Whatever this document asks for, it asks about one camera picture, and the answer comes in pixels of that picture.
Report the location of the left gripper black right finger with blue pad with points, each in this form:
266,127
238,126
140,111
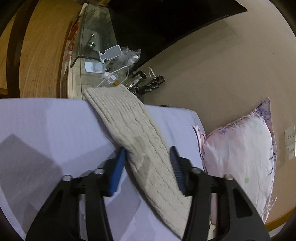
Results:
237,218

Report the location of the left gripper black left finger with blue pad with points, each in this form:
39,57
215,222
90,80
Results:
58,218

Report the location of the cream cable-knit garment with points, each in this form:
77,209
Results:
147,132

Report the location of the pink floral pillow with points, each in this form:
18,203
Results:
246,149

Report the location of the glass top side table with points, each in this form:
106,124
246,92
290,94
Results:
90,35

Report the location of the white phone holder stand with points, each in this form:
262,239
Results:
98,66

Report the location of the clear plastic bag with bottles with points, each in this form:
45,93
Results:
127,58

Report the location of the wooden headboard frame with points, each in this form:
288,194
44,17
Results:
279,221

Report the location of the white wall socket plate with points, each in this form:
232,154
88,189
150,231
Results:
290,143

